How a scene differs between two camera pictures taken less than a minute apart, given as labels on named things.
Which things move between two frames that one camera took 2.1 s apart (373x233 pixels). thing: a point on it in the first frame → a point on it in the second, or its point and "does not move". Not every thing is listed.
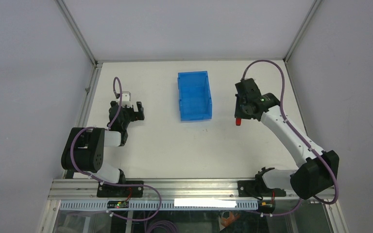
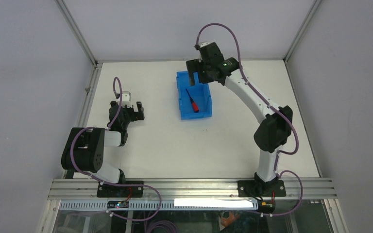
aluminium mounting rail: [60, 189] does not move
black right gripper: [237, 113] → [194, 66]
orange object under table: [228, 222] does not move
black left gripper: [135, 115] does not move
